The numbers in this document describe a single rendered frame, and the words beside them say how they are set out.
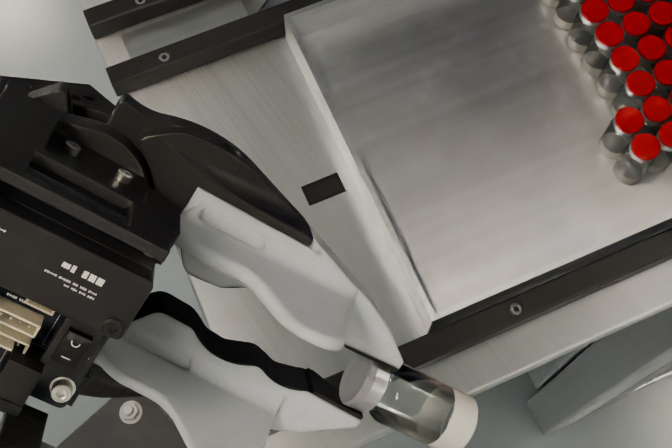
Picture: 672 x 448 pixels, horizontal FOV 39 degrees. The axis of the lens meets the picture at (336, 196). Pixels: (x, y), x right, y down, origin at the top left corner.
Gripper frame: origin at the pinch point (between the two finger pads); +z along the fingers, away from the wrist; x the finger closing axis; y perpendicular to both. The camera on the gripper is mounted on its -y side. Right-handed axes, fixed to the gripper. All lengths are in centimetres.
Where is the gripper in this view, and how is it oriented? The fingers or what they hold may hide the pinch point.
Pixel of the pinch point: (342, 362)
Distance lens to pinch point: 32.7
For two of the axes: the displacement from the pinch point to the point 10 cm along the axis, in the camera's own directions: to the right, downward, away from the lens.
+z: 8.3, 4.7, 3.1
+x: 5.4, -8.1, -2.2
